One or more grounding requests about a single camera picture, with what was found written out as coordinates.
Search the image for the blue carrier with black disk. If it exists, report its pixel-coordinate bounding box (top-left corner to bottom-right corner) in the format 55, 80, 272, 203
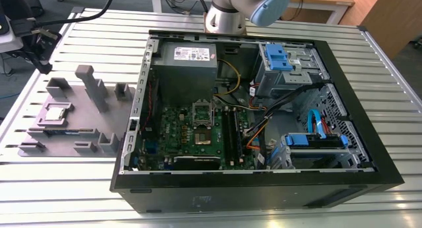
283, 133, 349, 150

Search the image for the grey power supply unit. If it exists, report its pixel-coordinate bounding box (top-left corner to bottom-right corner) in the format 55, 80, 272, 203
150, 42, 218, 102

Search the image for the thick black camera cable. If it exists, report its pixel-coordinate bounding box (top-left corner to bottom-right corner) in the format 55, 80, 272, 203
7, 0, 118, 38

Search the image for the red black twisted wire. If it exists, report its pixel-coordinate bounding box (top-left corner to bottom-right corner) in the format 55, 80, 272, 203
143, 76, 158, 130

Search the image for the black case fan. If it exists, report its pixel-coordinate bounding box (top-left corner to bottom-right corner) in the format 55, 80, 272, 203
140, 69, 162, 139

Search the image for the black RAM slot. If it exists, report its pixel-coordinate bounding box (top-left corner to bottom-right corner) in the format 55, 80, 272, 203
230, 108, 235, 164
220, 108, 226, 164
224, 108, 230, 164

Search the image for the tall blue disk carrier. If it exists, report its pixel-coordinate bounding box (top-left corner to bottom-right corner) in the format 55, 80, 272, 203
263, 43, 294, 72

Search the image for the silver disk bay cage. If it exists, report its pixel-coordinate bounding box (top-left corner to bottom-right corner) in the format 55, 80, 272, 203
279, 133, 364, 170

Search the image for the wooden desk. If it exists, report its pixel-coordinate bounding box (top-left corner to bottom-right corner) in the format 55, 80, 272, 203
148, 0, 355, 26

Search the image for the yellow wire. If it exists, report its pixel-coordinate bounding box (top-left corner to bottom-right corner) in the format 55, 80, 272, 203
212, 58, 242, 97

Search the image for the RAM stick with white label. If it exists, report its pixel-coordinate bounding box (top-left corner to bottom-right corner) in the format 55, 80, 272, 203
27, 126, 93, 137

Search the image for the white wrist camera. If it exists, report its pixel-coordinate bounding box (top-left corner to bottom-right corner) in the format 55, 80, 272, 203
0, 12, 29, 53

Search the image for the blue data cable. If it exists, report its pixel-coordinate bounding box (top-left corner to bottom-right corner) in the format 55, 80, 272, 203
307, 109, 327, 139

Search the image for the grey parts rack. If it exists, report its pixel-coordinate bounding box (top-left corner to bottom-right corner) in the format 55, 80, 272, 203
15, 64, 136, 158

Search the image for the brown wooden cabinet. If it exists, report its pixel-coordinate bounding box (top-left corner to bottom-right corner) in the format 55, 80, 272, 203
339, 0, 422, 62

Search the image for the CPU socket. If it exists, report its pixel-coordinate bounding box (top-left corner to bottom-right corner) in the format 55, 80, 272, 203
192, 129, 214, 146

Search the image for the orange red wire bundle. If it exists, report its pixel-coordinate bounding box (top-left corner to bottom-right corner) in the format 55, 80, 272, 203
244, 100, 268, 150

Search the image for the black wire bundle white plug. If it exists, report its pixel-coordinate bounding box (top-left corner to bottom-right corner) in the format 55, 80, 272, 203
244, 83, 334, 137

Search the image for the CPU with silver top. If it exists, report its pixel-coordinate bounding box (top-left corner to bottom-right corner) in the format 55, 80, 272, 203
43, 106, 66, 121

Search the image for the silver drive cage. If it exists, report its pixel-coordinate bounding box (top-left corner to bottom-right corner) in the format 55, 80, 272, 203
255, 42, 331, 98

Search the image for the black graphics card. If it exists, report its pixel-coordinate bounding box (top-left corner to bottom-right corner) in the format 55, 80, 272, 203
172, 154, 222, 171

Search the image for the green motherboard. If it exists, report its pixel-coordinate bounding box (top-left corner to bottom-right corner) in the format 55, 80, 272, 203
136, 99, 260, 171

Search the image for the black PC case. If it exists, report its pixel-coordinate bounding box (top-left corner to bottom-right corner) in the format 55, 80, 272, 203
107, 29, 405, 214

